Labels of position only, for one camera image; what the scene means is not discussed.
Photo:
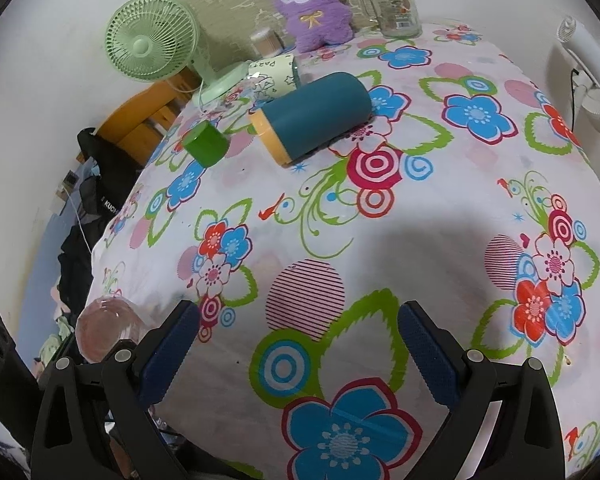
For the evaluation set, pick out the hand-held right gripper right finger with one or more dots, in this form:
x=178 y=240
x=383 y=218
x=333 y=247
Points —
x=427 y=355

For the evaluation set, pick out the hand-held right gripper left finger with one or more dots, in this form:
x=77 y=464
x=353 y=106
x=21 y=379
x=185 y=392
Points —
x=172 y=352

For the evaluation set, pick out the teal cup with yellow rim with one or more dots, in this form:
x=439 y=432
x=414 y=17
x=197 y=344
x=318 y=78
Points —
x=312 y=115

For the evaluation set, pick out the clear glass cup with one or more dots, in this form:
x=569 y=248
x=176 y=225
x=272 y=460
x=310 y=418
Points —
x=105 y=327

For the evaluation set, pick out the small green cup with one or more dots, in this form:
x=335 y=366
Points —
x=207 y=145

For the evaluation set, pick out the white printed cup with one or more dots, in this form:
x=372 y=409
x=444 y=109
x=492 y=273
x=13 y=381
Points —
x=272 y=77

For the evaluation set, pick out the floral printed bedsheet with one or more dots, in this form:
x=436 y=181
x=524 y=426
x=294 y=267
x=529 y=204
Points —
x=380 y=240

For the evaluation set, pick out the black bag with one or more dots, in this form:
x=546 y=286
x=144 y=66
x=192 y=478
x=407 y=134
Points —
x=107 y=180

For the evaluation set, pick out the orange wooden chair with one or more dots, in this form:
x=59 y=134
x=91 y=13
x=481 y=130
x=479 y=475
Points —
x=130 y=120

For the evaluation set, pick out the green desk fan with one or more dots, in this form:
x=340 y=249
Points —
x=145 y=40

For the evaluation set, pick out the cotton swab container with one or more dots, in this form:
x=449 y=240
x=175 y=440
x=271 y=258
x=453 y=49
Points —
x=266 y=42

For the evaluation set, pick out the white standing fan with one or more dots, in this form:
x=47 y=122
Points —
x=592 y=60

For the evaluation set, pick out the clear glass jar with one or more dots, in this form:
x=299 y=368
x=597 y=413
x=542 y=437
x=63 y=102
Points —
x=392 y=5

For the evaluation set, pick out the purple plush toy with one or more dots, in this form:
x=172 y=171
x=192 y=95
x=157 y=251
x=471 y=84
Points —
x=310 y=7

